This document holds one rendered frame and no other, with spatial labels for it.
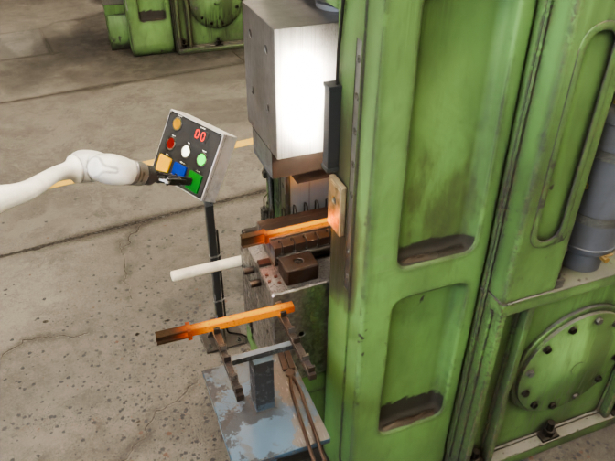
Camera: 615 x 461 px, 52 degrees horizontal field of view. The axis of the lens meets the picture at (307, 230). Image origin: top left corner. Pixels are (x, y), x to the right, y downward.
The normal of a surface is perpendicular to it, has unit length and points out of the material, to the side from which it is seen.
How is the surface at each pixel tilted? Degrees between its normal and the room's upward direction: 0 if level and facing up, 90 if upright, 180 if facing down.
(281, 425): 0
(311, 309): 90
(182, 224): 0
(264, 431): 0
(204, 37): 90
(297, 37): 90
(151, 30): 90
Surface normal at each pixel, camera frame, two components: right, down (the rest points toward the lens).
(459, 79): 0.37, 0.52
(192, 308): 0.00, -0.82
